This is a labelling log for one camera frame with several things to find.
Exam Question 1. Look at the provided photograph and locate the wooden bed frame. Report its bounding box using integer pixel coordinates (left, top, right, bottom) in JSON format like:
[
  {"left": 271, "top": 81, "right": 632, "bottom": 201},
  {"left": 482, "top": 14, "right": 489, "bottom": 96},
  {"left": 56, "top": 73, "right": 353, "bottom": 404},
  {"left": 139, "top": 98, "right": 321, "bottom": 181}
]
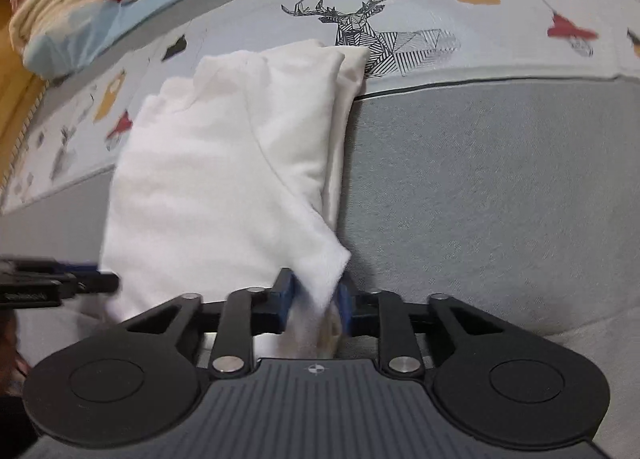
[{"left": 0, "top": 0, "right": 48, "bottom": 194}]

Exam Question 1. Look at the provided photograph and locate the white t-shirt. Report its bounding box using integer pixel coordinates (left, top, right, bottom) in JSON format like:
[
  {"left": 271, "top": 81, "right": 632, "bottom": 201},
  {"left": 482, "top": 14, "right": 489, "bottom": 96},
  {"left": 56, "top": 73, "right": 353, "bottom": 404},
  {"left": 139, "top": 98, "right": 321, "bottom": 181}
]
[{"left": 100, "top": 39, "right": 372, "bottom": 360}]

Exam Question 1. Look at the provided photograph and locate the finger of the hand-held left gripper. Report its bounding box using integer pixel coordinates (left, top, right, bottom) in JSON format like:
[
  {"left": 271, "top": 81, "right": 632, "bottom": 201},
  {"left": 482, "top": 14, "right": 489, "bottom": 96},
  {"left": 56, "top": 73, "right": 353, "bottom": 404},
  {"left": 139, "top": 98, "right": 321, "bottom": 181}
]
[
  {"left": 75, "top": 273, "right": 121, "bottom": 296},
  {"left": 50, "top": 261, "right": 99, "bottom": 275}
]

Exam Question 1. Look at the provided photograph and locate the grey printed bed sheet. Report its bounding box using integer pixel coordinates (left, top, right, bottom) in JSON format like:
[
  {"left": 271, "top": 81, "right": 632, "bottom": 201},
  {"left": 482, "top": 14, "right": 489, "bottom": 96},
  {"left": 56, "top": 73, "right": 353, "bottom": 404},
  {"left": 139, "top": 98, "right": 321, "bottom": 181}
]
[{"left": 0, "top": 0, "right": 640, "bottom": 459}]

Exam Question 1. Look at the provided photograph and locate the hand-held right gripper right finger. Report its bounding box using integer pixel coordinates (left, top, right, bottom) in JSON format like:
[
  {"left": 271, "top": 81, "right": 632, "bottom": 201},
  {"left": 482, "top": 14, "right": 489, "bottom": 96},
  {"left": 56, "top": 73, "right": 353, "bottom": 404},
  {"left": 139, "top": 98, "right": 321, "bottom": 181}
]
[{"left": 337, "top": 279, "right": 508, "bottom": 379}]

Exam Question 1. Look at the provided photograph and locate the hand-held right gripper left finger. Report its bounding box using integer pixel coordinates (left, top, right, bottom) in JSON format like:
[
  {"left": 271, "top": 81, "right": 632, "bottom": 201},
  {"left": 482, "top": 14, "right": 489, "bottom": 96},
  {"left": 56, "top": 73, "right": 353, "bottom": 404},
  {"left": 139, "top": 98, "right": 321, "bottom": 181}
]
[{"left": 125, "top": 268, "right": 297, "bottom": 379}]

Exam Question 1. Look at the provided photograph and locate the cream blanket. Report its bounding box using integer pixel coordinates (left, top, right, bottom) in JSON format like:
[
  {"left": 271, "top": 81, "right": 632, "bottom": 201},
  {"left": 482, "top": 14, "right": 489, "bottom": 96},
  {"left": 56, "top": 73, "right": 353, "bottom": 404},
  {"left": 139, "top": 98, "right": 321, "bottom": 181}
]
[{"left": 9, "top": 0, "right": 113, "bottom": 57}]

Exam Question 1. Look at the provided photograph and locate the light blue quilt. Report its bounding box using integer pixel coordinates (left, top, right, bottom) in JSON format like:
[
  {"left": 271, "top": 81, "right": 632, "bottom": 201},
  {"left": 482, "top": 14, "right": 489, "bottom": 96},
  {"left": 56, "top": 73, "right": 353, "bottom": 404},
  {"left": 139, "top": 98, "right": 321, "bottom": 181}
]
[{"left": 24, "top": 0, "right": 286, "bottom": 80}]

